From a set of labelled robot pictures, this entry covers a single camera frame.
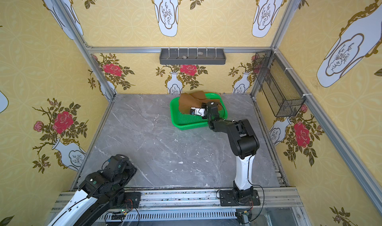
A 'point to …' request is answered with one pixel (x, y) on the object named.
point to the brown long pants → (194, 99)
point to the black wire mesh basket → (283, 95)
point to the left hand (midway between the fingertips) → (140, 168)
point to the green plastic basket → (185, 122)
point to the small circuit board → (119, 215)
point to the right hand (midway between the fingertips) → (204, 102)
